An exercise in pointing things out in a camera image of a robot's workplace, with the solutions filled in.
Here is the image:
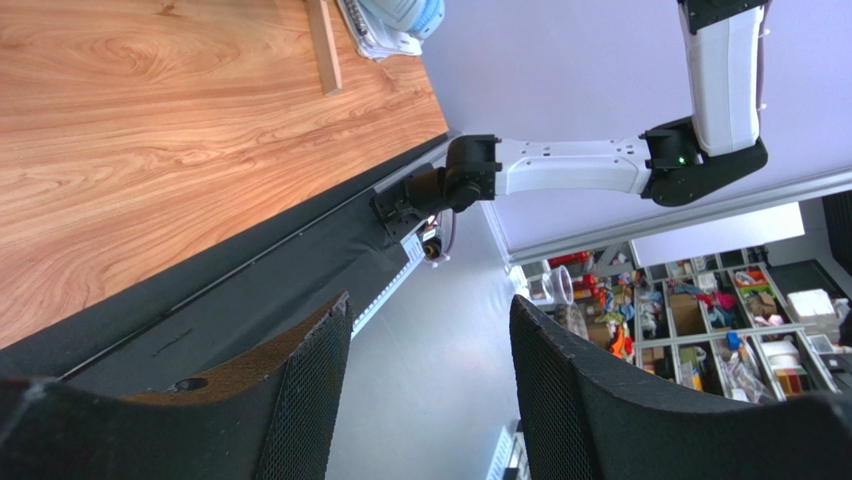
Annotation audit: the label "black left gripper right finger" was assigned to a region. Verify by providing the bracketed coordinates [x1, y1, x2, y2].
[509, 295, 851, 479]

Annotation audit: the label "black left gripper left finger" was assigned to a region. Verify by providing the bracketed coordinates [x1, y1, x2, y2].
[1, 293, 354, 479]

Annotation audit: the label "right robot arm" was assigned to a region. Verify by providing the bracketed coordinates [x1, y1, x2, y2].
[371, 1, 769, 240]

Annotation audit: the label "storage shelf with items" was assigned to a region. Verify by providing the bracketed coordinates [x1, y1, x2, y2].
[510, 242, 851, 404]

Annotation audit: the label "wooden clothes rack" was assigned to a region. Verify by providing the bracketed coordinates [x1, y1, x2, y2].
[304, 0, 343, 97]

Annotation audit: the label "light blue headphones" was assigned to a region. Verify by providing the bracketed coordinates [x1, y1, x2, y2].
[360, 0, 445, 40]

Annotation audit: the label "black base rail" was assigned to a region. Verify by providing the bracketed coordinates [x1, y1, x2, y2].
[1, 134, 450, 397]

